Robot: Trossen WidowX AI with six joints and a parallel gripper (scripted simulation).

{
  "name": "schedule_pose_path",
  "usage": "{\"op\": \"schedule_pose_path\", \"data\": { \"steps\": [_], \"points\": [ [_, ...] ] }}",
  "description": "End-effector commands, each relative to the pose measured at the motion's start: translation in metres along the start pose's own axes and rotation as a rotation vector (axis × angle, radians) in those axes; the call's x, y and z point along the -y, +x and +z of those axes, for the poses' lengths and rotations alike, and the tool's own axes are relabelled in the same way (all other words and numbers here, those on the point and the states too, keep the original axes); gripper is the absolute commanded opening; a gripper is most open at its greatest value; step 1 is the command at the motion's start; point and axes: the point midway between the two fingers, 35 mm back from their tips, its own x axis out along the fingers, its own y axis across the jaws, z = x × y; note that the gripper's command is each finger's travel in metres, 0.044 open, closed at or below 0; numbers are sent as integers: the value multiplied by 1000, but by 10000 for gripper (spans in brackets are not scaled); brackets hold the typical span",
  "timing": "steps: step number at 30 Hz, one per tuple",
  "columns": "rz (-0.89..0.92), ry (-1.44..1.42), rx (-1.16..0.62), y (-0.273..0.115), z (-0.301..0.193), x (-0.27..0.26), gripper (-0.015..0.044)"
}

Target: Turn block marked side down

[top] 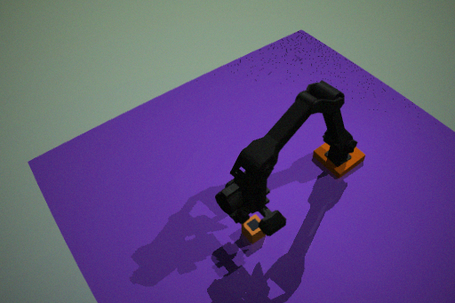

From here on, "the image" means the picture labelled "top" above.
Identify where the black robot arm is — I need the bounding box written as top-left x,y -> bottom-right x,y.
215,80 -> 358,224

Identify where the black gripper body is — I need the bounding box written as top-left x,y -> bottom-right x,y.
250,187 -> 286,236

